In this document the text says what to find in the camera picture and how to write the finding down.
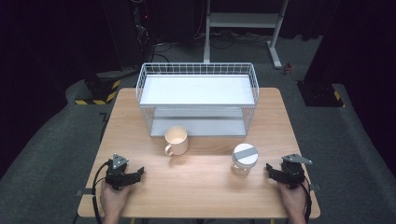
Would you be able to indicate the glass jar with white lid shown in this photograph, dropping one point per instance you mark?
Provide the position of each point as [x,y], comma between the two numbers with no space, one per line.
[244,158]

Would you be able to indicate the grey tape piece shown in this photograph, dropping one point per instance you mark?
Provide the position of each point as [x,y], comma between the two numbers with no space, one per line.
[86,192]
[315,187]

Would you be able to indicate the person's left hand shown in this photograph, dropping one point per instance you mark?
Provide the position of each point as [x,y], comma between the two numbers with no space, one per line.
[114,199]

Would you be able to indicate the person's right hand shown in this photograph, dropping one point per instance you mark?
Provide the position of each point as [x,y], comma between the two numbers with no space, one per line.
[294,199]

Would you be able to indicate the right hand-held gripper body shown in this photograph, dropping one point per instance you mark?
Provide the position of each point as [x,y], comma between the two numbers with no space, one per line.
[294,172]

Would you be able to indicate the black base with yellow stripes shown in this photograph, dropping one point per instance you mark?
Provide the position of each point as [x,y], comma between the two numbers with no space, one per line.
[99,90]
[320,95]

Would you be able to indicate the dark equipment rack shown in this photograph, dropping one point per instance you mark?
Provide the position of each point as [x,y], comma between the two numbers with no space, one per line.
[142,31]

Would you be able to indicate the small red object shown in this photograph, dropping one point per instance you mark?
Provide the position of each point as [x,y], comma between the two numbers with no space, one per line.
[288,69]

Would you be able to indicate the cream mug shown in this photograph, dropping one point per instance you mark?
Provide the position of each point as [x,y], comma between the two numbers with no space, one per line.
[177,141]

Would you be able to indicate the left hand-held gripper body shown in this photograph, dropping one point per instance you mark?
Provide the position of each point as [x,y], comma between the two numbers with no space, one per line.
[115,174]

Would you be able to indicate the white metal stand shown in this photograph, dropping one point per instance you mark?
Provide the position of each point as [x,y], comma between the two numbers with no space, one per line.
[243,20]

